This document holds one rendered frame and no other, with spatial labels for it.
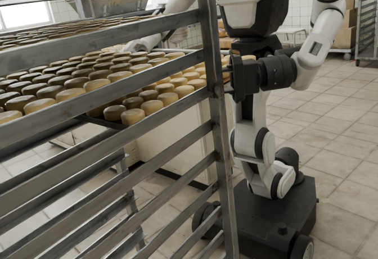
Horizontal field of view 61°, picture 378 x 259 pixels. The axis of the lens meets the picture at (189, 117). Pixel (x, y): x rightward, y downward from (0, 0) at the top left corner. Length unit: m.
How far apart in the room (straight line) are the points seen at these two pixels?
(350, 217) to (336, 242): 0.23
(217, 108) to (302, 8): 5.33
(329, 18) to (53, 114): 0.77
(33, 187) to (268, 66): 0.59
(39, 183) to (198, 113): 1.48
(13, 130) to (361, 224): 1.83
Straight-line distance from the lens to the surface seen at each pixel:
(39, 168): 1.02
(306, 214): 1.79
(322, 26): 0.99
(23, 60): 0.49
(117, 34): 0.58
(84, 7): 1.06
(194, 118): 1.96
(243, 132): 1.46
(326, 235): 1.94
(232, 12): 1.35
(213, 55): 0.76
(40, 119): 0.51
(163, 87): 0.83
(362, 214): 2.12
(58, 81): 0.71
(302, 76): 0.89
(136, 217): 0.69
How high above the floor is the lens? 1.29
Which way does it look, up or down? 22 degrees down
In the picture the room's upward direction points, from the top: 8 degrees counter-clockwise
